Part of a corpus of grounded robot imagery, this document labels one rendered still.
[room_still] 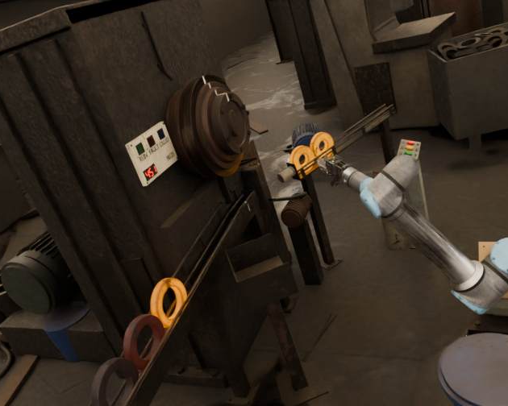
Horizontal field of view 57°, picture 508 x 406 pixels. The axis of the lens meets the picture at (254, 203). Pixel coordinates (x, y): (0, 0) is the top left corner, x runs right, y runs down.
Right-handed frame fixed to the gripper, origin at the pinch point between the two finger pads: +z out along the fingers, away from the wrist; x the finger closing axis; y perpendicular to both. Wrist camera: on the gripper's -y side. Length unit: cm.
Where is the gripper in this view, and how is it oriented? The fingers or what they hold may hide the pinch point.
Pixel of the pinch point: (319, 162)
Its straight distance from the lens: 252.3
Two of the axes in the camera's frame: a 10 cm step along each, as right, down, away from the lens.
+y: -1.1, -7.7, -6.3
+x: -8.0, 4.5, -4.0
